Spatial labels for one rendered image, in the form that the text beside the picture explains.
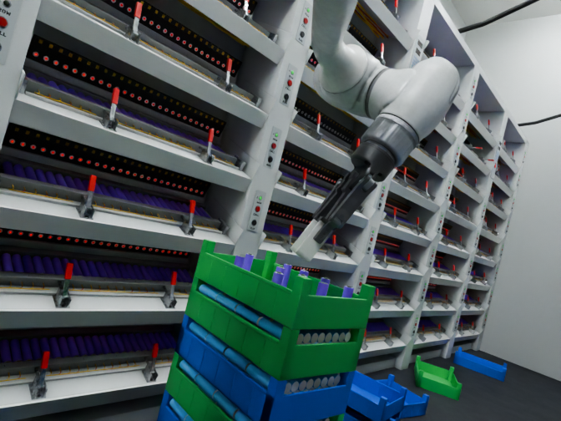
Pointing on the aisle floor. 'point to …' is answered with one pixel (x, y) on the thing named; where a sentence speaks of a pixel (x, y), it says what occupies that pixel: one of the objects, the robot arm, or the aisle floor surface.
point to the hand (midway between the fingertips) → (310, 240)
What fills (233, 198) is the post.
